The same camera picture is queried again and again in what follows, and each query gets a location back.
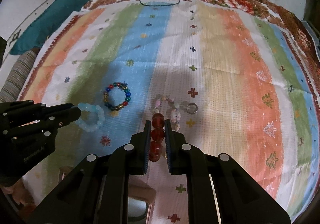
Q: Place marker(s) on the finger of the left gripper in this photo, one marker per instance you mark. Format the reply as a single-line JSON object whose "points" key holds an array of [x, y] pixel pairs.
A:
{"points": [[60, 115]]}

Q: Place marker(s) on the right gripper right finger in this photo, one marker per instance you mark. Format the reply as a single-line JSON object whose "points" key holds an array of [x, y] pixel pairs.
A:
{"points": [[219, 189]]}

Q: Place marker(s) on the striped colourful cloth mat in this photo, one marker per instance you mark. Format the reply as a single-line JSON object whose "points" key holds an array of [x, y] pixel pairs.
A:
{"points": [[239, 84]]}

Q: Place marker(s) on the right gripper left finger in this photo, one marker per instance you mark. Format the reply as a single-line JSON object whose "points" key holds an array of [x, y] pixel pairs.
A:
{"points": [[97, 189]]}

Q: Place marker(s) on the teal pillow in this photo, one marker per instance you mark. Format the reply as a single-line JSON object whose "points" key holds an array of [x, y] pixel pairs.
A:
{"points": [[45, 25]]}

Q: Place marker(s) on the grey striped bolster pillow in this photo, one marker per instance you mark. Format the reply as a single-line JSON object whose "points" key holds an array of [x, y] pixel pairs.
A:
{"points": [[18, 75]]}

